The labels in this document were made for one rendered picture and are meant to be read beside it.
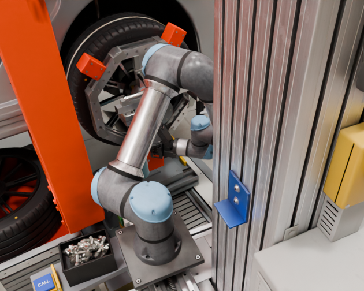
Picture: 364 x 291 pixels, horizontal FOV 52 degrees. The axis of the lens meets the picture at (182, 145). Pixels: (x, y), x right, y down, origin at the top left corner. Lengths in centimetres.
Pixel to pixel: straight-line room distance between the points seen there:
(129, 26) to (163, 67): 65
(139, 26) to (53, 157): 71
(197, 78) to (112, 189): 40
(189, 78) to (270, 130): 53
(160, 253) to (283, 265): 53
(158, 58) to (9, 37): 42
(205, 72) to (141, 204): 41
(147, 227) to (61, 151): 50
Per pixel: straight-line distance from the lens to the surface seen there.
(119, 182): 109
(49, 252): 186
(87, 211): 163
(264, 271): 68
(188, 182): 232
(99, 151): 288
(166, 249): 113
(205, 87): 108
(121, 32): 171
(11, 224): 186
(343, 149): 59
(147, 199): 103
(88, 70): 162
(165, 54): 112
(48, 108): 129
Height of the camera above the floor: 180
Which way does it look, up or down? 40 degrees down
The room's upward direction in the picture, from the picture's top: 3 degrees counter-clockwise
